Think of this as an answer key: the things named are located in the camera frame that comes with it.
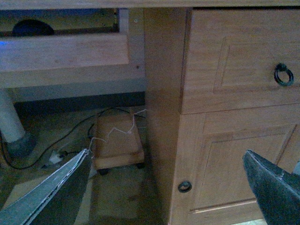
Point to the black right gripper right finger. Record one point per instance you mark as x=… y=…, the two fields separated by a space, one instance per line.
x=277 y=191

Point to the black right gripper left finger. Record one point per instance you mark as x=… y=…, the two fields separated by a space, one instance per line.
x=56 y=200

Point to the dark grey computer mouse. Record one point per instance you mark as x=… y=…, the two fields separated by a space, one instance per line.
x=31 y=27

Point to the white floor plug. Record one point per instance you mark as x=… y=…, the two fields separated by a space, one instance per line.
x=55 y=157

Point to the wooden rolling stand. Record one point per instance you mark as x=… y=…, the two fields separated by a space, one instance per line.
x=116 y=141

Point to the wooden desk cabinet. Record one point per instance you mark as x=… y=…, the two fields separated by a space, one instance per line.
x=211 y=95

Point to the wooden keyboard tray drawer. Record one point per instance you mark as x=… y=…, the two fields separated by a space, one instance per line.
x=88 y=45

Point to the white chair post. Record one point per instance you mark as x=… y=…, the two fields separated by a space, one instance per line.
x=10 y=124

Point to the black ring door handle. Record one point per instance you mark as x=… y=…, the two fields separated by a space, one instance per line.
x=185 y=186

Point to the black ring drawer handle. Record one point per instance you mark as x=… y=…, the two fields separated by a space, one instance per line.
x=283 y=76

